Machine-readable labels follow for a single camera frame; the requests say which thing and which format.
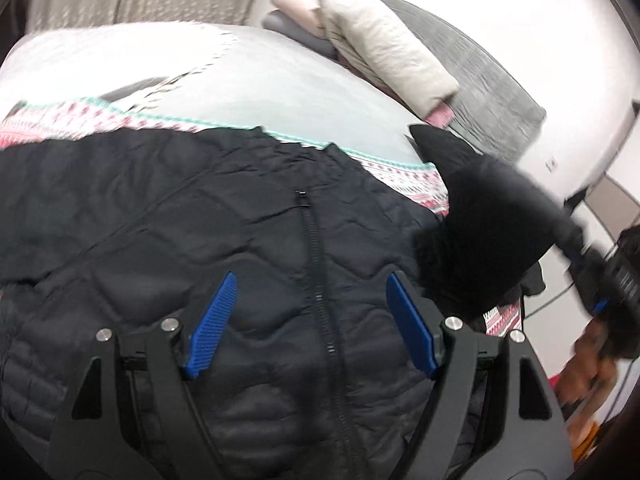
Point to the cream white pillow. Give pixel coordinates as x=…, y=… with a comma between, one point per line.
x=385, y=45

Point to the person's right hand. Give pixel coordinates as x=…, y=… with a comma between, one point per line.
x=592, y=360

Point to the black quilted zip jacket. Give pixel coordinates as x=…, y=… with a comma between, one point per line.
x=240, y=240

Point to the white fringed blanket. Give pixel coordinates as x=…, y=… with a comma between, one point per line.
x=100, y=60

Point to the patterned pink teal blanket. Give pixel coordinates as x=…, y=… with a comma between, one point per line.
x=400, y=177

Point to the pale pink folded cloth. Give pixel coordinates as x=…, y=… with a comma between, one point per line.
x=297, y=12

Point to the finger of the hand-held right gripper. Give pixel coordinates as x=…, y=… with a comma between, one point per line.
x=586, y=272

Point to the white wall outlet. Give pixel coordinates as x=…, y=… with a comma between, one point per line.
x=551, y=164

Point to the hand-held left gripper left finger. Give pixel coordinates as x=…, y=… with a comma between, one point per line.
x=211, y=324

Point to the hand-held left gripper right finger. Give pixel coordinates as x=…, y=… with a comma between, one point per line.
x=412, y=331

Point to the grey upholstered headboard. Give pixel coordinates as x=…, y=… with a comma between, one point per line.
x=480, y=75

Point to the light grey bed sheet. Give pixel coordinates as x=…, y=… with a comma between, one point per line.
x=310, y=95

